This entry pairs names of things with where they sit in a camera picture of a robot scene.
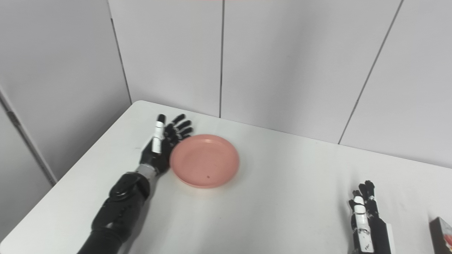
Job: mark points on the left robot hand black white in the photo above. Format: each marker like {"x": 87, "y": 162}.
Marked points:
{"x": 160, "y": 155}

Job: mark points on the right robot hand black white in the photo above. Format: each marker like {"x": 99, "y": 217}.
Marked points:
{"x": 370, "y": 229}

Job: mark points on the pink plate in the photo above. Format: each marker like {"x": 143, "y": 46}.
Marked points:
{"x": 204, "y": 160}

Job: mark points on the chocolate cake slice with fruit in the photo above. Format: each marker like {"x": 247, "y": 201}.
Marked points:
{"x": 442, "y": 236}

